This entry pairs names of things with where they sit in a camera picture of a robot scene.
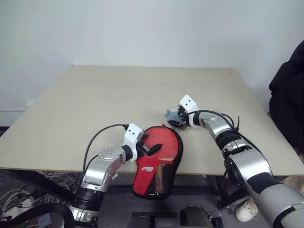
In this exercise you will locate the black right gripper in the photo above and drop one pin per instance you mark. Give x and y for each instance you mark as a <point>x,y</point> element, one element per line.
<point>184,117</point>

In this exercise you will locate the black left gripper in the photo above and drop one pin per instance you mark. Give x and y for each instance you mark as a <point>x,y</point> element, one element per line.
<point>143,146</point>

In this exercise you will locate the red table tennis paddle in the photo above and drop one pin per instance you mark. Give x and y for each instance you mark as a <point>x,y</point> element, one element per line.
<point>166,140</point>

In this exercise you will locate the red black paddle case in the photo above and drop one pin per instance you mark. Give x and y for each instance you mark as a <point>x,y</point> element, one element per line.
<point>147,180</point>

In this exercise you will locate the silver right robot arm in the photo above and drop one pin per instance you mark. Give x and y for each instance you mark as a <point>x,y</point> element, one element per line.
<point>247,164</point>

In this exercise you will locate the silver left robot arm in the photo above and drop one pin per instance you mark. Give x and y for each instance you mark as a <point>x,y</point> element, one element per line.
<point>99,171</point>

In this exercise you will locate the dark rounded shape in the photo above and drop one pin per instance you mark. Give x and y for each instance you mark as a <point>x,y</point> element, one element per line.
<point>197,217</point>

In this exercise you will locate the white sneaker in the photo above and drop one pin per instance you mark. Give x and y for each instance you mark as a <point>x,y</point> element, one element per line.
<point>245,210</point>

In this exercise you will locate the person in black coat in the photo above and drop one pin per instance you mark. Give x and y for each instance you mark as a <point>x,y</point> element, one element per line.
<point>289,95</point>

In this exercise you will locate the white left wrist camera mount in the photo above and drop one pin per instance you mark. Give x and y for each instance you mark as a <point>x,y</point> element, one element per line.
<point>131,134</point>

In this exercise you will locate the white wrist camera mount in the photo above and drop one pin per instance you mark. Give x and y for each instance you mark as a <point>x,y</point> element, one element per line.
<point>131,134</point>
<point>188,102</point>

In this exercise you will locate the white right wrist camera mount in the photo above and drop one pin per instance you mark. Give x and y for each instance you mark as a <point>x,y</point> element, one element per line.
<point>188,102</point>

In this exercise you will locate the black metal table frame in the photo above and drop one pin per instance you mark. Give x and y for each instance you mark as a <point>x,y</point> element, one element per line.
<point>197,191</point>

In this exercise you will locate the white wall skirting board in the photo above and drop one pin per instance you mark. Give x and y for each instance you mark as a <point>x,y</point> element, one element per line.
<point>12,116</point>

